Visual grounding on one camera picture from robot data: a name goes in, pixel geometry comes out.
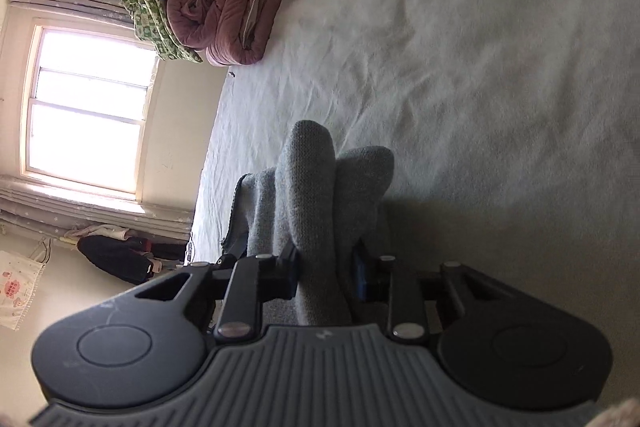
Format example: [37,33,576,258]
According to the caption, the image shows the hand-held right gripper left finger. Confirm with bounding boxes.
[135,243,301,341]

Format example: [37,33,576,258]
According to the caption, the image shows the window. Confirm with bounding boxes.
[19,22,162,202]

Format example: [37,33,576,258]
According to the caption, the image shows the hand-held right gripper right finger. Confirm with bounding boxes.
[352,244,501,339]

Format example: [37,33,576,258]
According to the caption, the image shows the dark hanging clothes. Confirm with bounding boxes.
[76,227,192,286]

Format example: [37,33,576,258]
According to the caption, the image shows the grey knit sweater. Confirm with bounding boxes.
[220,120,396,328]

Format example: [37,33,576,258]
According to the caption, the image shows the white printed wall hanging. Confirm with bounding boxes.
[0,251,47,333]

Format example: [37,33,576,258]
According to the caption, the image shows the person's right forearm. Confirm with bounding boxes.
[592,399,640,427]

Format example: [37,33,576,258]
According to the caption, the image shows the bed with pale sheet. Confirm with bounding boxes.
[192,0,640,358]

